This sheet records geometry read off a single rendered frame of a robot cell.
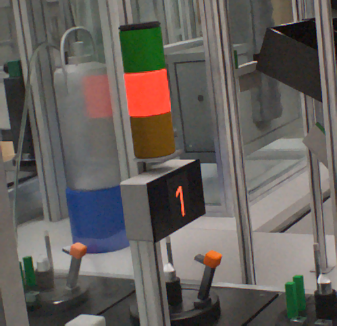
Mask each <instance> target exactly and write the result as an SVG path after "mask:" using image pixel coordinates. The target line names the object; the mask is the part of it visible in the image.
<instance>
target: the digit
mask: <svg viewBox="0 0 337 326"><path fill-rule="evenodd" d="M167 189H168V200H169V206H170V217H171V223H172V229H174V228H176V227H177V226H179V225H181V224H182V223H185V221H187V220H189V219H191V218H192V211H191V204H190V193H189V186H188V175H187V170H185V171H182V173H180V174H178V175H176V176H174V177H170V178H168V179H167Z"/></svg>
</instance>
